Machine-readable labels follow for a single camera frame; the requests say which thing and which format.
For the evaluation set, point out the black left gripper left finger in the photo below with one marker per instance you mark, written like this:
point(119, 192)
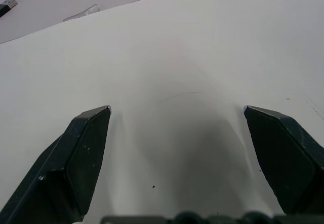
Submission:
point(76, 158)

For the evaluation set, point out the black and silver bracket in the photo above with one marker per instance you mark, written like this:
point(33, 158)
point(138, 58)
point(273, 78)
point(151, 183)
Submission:
point(6, 6)

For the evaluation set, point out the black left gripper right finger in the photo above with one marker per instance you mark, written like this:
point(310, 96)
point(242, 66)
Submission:
point(286, 158)

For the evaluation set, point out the clear plastic piece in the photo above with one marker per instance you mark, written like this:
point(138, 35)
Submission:
point(82, 13)

